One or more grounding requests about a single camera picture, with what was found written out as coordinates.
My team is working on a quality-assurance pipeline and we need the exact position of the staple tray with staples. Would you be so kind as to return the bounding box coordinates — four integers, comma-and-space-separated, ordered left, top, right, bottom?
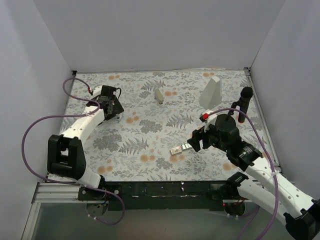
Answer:
180, 143, 193, 151

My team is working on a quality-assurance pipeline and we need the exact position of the white staple box sleeve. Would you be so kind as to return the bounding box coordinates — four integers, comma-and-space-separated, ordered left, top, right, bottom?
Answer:
170, 146, 182, 155

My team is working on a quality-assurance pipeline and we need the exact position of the light blue stapler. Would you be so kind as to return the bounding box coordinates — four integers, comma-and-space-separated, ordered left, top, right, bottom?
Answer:
109, 113, 123, 122

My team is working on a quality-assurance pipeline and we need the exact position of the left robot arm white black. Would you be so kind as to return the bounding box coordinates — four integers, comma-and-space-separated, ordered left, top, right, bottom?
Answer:
47, 85, 124, 200

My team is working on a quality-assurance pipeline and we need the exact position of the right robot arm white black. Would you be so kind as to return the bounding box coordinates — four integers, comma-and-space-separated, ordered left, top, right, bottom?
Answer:
187, 112, 320, 240

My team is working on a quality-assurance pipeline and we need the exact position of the beige stapler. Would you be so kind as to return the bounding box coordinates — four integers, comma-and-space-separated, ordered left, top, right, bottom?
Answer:
154, 88, 164, 105

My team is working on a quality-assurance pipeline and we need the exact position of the floral table mat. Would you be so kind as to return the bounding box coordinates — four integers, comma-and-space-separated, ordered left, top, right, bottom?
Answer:
46, 69, 277, 183

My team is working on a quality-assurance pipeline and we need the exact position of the black microphone stand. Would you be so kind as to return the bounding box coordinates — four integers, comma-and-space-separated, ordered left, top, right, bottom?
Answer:
226, 101, 240, 120

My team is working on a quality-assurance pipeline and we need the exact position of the white wedge-shaped block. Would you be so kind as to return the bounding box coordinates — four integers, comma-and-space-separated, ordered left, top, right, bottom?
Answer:
199, 76, 222, 110

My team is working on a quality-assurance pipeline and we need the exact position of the black microphone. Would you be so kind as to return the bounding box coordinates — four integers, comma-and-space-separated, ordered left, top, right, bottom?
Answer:
239, 86, 253, 115

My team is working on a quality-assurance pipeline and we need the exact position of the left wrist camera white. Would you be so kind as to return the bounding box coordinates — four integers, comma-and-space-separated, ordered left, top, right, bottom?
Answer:
90, 85, 103, 98

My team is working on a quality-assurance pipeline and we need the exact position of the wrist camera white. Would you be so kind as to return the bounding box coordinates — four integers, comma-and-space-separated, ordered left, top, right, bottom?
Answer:
199, 109, 217, 132
90, 85, 103, 98

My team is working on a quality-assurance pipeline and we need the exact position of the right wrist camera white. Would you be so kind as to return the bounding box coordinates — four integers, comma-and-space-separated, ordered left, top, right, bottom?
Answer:
199, 109, 217, 132

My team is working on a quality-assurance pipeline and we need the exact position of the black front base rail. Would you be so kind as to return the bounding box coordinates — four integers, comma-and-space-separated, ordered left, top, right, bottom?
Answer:
77, 180, 246, 216

